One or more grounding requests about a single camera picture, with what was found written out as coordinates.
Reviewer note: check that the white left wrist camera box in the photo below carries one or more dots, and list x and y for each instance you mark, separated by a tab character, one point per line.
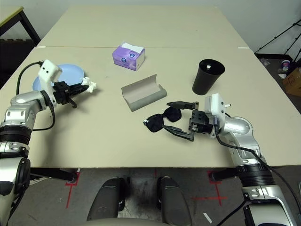
48	70

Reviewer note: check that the grey robot left leg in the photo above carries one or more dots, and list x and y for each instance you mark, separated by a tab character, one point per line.
105	200

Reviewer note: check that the grey glasses case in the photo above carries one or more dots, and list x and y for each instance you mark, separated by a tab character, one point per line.
143	96

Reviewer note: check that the white tissue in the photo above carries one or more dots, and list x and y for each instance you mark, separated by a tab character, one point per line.
90	84

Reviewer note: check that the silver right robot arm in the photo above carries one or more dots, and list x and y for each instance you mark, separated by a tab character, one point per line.
240	131

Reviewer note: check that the black tripod stand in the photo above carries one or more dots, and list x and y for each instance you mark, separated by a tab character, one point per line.
279	37

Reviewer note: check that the purple tissue pack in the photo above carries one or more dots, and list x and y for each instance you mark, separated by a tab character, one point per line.
127	56

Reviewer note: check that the purple white paper cup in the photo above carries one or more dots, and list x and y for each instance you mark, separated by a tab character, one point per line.
286	64

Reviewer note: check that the blue plastic plate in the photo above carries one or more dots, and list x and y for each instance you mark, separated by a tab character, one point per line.
70	73

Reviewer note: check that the black foam floor mat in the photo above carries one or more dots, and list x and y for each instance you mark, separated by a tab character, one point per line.
14	58

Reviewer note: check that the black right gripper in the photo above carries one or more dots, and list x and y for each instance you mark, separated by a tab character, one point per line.
200	122

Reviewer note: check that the grey robot leg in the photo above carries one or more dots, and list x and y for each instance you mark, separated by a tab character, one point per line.
105	200
174	202

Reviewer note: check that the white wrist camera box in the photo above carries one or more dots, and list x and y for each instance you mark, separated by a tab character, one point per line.
48	70
215	108

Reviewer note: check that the grey robot right leg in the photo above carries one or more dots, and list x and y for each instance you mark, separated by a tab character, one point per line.
174	202

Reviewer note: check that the white pen black tip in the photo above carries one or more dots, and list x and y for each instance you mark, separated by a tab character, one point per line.
228	105

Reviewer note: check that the wooden side table black frame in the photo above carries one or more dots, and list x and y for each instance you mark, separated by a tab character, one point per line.
9	14

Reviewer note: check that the brown cardboard box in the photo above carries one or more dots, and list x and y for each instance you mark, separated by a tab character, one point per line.
294	82

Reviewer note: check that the black sunglasses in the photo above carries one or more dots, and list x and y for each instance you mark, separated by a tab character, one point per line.
155	123

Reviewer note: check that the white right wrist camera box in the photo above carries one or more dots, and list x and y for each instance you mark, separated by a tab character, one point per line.
215	108

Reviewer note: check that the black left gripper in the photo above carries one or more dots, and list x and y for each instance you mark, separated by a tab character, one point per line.
62	93

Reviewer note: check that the black plastic cup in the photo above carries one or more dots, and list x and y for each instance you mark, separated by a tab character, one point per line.
204	80

